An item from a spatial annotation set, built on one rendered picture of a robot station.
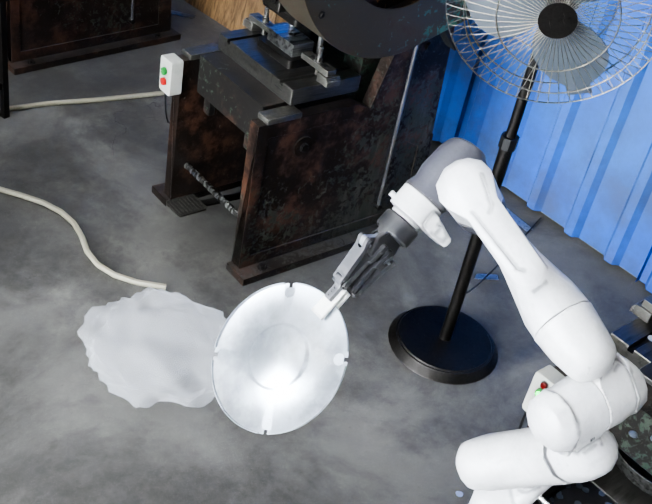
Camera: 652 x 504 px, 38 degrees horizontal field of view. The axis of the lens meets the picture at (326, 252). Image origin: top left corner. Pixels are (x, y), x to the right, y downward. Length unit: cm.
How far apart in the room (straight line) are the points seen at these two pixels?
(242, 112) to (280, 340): 163
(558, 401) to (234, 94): 200
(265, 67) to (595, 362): 200
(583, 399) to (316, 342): 48
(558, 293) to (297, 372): 49
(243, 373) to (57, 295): 161
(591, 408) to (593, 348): 11
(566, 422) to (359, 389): 159
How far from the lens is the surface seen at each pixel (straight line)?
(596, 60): 269
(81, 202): 379
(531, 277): 160
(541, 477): 184
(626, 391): 169
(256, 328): 184
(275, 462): 288
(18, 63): 467
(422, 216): 173
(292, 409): 175
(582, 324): 161
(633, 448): 251
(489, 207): 162
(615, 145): 393
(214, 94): 345
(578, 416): 164
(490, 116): 429
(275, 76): 328
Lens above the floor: 218
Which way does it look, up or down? 36 degrees down
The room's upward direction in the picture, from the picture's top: 12 degrees clockwise
